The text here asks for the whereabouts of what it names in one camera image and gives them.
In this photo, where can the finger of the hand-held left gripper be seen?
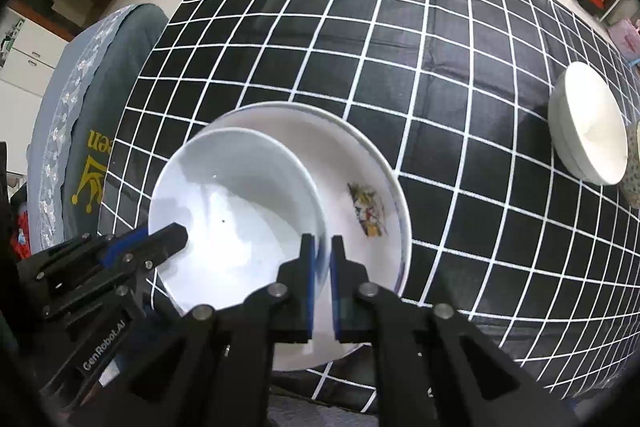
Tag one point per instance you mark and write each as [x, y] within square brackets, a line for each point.
[100, 294]
[125, 249]

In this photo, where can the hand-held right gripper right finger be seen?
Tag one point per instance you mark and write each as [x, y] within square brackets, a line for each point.
[336, 292]

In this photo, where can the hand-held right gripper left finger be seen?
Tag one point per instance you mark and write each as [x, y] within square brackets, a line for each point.
[309, 292]

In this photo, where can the white plate pink flower print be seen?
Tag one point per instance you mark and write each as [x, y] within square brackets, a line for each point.
[310, 362]

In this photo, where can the white bowl blue pattern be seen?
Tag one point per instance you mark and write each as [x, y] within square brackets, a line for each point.
[225, 187]

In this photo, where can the small white plate dark print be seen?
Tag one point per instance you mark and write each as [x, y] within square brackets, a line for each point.
[350, 167]

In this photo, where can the white low cabinet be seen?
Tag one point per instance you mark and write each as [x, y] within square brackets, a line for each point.
[25, 57]

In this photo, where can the black white grid tablecloth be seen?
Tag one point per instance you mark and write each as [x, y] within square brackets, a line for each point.
[350, 32]

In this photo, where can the plain white bowl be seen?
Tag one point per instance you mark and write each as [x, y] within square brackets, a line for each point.
[592, 127]

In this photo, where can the green patterned bowl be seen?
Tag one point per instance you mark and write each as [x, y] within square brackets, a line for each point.
[634, 179]

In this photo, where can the pink bag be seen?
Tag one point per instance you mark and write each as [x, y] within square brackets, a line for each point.
[626, 38]

